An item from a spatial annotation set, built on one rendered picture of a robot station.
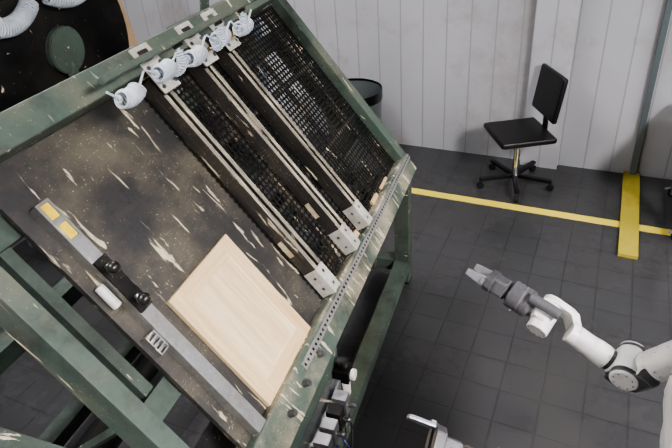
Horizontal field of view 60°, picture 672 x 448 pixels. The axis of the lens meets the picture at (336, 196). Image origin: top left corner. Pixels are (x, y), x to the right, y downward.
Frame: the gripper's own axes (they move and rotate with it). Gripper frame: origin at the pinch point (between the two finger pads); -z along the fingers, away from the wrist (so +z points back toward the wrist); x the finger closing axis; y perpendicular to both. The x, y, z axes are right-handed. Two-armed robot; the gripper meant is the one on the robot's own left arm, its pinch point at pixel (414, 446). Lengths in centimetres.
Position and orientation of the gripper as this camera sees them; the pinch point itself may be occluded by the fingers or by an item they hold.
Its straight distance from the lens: 135.2
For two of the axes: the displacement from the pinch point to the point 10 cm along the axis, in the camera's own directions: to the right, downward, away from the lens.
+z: 9.2, 4.0, 0.5
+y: 2.3, -4.4, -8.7
